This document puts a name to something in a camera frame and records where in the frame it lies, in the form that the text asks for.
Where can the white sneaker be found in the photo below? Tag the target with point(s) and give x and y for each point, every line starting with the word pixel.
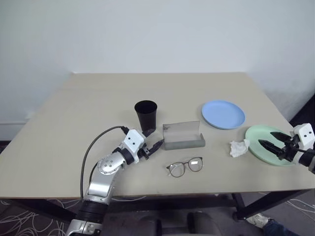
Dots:
pixel 258 220

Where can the thin brown round glasses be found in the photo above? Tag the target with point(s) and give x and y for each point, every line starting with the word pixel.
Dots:
pixel 195 166

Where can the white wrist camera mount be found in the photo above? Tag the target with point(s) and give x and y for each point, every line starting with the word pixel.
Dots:
pixel 133 140
pixel 305 134

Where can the mint green plate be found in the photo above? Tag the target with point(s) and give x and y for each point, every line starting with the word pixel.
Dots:
pixel 256 137

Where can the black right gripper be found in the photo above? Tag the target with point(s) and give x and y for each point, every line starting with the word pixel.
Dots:
pixel 290 150

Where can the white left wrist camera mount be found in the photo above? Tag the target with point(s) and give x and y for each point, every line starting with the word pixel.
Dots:
pixel 133 140

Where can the light blue plate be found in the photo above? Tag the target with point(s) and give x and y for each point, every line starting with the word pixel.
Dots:
pixel 222 114

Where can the black metal table frame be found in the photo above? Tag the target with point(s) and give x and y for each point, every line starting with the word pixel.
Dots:
pixel 270 204

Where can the blue jeans leg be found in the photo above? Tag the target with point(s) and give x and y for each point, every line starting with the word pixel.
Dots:
pixel 276 228

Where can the grey glasses case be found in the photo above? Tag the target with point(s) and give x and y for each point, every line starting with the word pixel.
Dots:
pixel 184 143

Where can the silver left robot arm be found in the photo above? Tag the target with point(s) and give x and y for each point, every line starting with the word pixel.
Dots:
pixel 105 167

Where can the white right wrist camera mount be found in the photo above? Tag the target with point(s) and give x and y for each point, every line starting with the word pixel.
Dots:
pixel 305 134

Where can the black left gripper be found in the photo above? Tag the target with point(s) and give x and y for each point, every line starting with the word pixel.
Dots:
pixel 145 152

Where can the black plastic cup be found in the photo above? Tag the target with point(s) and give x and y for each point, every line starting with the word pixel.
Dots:
pixel 146 115

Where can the white tissue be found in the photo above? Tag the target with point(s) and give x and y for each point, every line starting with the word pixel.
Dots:
pixel 238 147

